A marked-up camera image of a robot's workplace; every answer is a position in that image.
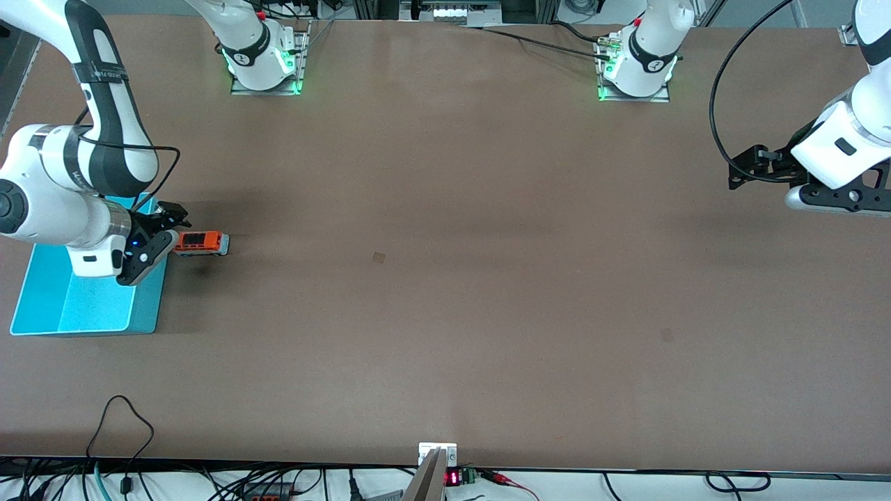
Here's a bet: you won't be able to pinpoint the orange toy bus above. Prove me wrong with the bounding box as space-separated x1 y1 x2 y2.
171 230 230 258

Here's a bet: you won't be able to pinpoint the blue plastic box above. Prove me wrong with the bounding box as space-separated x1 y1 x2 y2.
10 193 168 337

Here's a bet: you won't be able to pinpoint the orange power strip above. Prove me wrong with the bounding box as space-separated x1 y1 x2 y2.
240 486 301 501

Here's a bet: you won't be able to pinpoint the white lit device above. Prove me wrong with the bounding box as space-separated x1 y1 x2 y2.
400 0 503 27

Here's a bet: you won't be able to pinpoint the white mounting plate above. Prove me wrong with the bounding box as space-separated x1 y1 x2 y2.
418 443 458 467

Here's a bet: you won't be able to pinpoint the grey metal bar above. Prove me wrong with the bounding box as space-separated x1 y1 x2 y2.
402 449 448 501

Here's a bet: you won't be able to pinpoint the red clip leads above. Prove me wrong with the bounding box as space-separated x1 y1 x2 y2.
479 469 540 501

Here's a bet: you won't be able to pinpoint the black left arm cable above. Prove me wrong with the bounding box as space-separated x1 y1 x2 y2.
709 0 798 185

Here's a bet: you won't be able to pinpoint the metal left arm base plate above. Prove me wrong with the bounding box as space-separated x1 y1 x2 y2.
597 35 672 104

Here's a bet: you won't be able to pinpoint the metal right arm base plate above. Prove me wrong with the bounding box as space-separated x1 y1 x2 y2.
230 19 312 96

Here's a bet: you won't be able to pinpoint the black cable bundle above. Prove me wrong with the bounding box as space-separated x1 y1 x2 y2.
259 0 336 22

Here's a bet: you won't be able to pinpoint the black looped cable with plug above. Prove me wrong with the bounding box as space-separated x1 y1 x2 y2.
85 395 155 496

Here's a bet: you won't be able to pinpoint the black cable across table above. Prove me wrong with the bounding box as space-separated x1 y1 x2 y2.
479 26 615 62

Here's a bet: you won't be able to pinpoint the black coiled cable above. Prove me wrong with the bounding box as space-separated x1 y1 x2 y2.
704 472 772 493

